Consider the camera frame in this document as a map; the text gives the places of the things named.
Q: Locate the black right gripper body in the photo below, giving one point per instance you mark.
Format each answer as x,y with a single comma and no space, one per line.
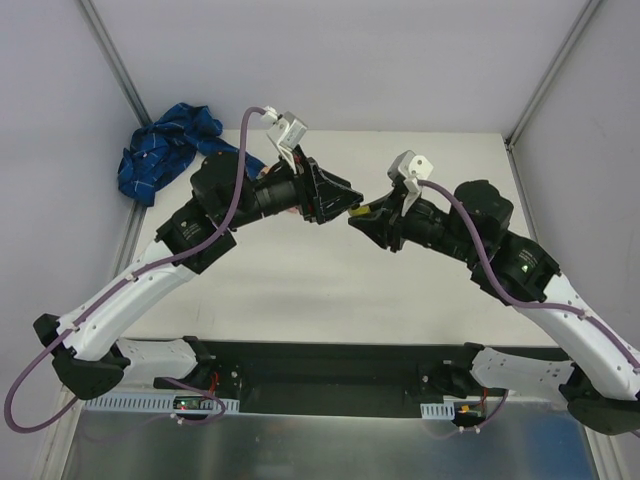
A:
395,220

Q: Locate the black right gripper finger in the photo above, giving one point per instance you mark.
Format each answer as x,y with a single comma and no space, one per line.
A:
389,201
376,228

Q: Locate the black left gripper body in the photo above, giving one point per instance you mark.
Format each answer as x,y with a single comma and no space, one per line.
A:
310,189

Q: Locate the yellow nail polish bottle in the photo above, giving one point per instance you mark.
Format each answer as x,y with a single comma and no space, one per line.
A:
359,211

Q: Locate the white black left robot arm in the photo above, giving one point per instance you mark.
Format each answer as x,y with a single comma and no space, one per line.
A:
91,356

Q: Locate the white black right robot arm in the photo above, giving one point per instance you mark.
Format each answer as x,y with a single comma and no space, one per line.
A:
597,382

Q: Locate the mannequin hand with nails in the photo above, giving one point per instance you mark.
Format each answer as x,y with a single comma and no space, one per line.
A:
263,172

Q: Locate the blue striped cloth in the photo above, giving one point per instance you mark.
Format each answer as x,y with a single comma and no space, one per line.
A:
161,151

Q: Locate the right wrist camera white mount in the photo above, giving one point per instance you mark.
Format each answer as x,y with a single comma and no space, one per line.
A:
407,171

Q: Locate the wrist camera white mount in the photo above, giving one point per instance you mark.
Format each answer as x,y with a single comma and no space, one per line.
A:
285,133
407,171

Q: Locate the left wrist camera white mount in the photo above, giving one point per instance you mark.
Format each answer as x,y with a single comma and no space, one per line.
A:
285,133

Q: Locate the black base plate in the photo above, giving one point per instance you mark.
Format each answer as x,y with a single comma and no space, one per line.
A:
354,380

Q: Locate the right white slotted cable duct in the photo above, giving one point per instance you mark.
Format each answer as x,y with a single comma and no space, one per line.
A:
438,411

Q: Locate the white slotted cable duct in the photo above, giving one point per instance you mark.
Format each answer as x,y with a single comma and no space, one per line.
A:
438,411
159,403

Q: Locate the right aluminium frame post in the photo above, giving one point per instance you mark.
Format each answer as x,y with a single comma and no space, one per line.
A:
577,30

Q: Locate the aluminium frame post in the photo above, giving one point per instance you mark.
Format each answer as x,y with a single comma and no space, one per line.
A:
577,30
114,60

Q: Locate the left aluminium frame post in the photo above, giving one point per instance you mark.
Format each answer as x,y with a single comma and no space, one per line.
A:
114,60

